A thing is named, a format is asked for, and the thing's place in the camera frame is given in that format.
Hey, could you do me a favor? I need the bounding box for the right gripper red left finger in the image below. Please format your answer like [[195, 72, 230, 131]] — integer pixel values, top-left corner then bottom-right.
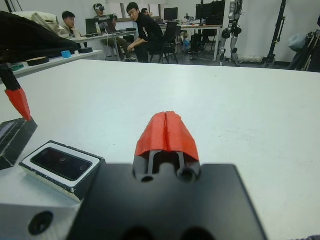
[[132, 112, 168, 181]]

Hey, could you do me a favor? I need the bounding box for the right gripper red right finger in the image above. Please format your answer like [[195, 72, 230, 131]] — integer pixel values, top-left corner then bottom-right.
[[164, 111, 202, 183]]

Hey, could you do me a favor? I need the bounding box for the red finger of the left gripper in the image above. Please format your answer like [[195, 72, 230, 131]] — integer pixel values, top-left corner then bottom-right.
[[0, 63, 32, 123]]

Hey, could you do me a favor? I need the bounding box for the shiny black box lid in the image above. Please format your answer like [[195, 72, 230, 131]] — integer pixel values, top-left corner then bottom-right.
[[0, 118, 39, 171]]

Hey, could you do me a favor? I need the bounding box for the white lined box base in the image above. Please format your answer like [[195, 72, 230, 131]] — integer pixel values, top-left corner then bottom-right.
[[18, 140, 106, 203]]

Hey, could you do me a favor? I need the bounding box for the black tape roll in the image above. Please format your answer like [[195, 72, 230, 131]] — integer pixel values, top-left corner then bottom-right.
[[26, 56, 50, 67]]

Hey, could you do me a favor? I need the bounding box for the white side table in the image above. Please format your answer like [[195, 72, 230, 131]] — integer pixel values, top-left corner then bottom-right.
[[0, 49, 103, 78]]

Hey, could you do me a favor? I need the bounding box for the seated man beige jacket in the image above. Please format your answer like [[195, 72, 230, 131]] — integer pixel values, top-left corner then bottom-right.
[[57, 11, 89, 50]]

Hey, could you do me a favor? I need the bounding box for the beige bag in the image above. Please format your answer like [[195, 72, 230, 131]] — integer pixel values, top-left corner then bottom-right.
[[31, 11, 62, 37]]

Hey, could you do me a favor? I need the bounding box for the white desk with monitors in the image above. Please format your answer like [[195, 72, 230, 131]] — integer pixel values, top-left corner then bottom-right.
[[159, 23, 223, 62]]

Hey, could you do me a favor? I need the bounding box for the seated man black jacket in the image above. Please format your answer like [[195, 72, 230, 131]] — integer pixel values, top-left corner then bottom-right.
[[126, 2, 165, 63]]

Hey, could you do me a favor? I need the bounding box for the white desk with people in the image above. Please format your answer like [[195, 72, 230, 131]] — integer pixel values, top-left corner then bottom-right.
[[71, 29, 138, 61]]

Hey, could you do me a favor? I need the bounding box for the black laptop screen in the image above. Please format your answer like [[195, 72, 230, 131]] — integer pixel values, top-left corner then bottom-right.
[[85, 18, 101, 35]]

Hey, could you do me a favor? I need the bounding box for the black office chair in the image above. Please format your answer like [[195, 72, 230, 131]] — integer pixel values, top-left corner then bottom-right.
[[149, 21, 182, 65]]

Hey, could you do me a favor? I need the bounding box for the standing humanoid robot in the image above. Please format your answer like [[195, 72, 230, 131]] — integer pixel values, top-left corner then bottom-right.
[[219, 0, 243, 67]]

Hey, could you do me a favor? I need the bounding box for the person with VR headset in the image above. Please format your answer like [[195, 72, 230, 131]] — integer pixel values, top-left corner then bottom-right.
[[93, 3, 132, 61]]

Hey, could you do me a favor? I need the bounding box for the small black monitor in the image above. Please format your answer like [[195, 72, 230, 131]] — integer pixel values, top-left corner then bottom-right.
[[163, 7, 179, 22]]

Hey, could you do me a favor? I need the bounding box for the large black monitor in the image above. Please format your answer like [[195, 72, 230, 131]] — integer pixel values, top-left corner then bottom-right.
[[195, 0, 227, 26]]

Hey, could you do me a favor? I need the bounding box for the black slanted stand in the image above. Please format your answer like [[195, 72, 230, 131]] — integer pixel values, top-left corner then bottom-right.
[[262, 0, 287, 69]]

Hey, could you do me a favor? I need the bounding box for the light blue bag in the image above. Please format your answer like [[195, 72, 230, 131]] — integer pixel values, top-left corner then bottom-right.
[[288, 32, 308, 52]]

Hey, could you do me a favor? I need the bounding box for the folded tripod bundle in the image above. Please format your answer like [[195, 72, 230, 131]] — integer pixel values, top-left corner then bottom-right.
[[288, 31, 320, 73]]

